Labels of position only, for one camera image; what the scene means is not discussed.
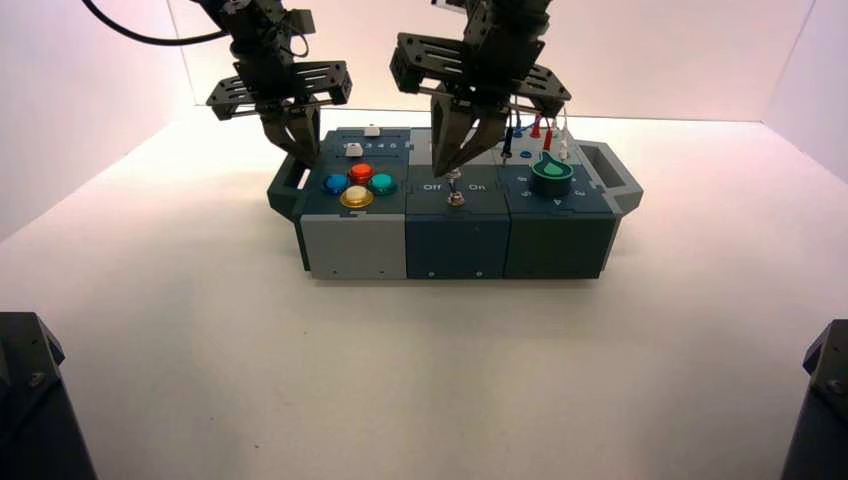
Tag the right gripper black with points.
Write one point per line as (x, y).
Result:
(480, 69)

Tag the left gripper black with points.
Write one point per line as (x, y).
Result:
(278, 86)

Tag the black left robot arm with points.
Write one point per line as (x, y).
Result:
(255, 23)

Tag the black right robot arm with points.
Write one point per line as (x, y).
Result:
(503, 16)

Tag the white slider knob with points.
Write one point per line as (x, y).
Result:
(354, 150)

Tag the blue dome push button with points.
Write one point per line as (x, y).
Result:
(336, 184)

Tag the red dome push button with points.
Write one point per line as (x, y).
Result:
(362, 173)

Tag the small white block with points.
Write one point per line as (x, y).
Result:
(372, 131)

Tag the yellow dome push button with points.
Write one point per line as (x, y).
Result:
(356, 197)

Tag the green teardrop rotary knob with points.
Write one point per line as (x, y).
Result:
(551, 175)

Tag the green dome push button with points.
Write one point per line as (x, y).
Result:
(383, 184)

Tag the dark green grey control box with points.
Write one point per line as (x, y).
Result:
(457, 245)

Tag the metal toggle switch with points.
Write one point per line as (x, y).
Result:
(455, 198)
(453, 177)

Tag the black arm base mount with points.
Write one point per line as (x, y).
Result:
(36, 404)
(821, 411)

